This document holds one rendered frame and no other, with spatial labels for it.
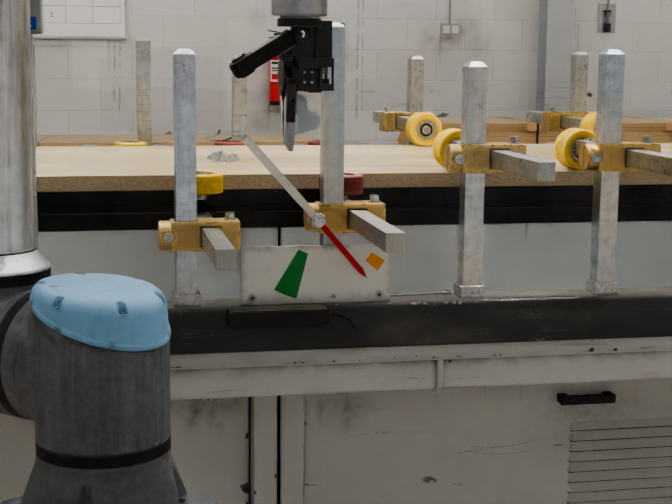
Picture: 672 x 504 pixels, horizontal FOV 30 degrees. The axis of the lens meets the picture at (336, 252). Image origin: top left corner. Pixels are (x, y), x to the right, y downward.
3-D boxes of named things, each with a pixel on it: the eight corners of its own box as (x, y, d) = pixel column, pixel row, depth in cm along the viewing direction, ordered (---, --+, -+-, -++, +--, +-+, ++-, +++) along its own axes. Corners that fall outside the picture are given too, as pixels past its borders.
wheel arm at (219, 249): (236, 274, 188) (236, 246, 187) (214, 275, 187) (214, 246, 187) (209, 232, 230) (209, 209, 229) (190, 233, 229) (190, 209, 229)
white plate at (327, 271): (390, 301, 217) (391, 244, 216) (240, 305, 212) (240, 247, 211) (389, 300, 218) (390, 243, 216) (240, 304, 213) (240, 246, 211)
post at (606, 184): (613, 318, 227) (625, 49, 219) (595, 318, 226) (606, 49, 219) (605, 314, 230) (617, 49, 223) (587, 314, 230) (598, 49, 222)
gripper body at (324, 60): (334, 95, 201) (334, 18, 199) (280, 95, 199) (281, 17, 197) (325, 93, 208) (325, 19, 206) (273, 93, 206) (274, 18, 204)
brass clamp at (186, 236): (241, 251, 210) (240, 221, 210) (159, 253, 208) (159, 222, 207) (236, 245, 216) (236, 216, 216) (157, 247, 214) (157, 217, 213)
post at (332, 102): (342, 304, 217) (345, 21, 209) (322, 304, 216) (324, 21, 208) (338, 300, 220) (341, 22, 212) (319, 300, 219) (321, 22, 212)
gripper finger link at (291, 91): (297, 123, 199) (297, 67, 198) (287, 123, 199) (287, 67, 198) (292, 121, 204) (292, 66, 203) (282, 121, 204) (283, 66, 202)
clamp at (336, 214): (385, 232, 215) (386, 203, 214) (308, 234, 213) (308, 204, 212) (378, 228, 221) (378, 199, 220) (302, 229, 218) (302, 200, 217)
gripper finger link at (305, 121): (322, 152, 202) (322, 94, 201) (286, 152, 201) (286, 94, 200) (318, 150, 205) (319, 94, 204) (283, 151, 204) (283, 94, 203)
